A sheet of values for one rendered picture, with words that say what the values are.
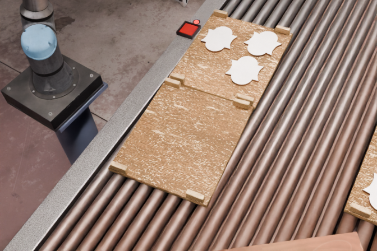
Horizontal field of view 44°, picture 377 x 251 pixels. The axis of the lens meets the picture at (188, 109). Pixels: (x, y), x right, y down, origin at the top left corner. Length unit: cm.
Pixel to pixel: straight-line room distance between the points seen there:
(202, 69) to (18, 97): 69
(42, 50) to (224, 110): 65
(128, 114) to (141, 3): 204
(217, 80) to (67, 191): 66
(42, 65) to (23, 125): 136
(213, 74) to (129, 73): 143
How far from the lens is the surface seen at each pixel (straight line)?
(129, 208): 148
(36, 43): 168
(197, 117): 162
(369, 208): 148
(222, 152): 153
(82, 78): 183
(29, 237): 153
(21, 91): 186
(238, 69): 174
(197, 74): 175
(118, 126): 166
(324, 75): 179
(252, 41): 185
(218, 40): 186
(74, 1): 381
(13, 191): 279
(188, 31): 193
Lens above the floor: 221
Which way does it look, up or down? 51 degrees down
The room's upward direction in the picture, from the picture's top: 7 degrees counter-clockwise
